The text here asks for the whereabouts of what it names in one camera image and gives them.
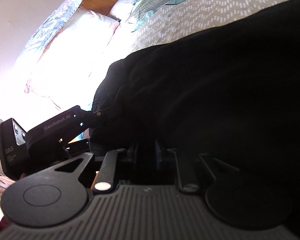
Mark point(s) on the floral pillow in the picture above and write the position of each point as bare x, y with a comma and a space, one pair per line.
55, 22

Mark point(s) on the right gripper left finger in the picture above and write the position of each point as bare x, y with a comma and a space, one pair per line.
106, 180

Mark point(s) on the white pillow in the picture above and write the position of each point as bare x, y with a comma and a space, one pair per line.
60, 62

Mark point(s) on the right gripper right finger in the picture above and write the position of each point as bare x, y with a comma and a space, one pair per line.
186, 179

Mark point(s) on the patterned bed sheet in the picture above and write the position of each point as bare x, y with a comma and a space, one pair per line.
162, 21

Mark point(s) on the black pants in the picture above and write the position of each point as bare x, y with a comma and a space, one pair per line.
232, 92

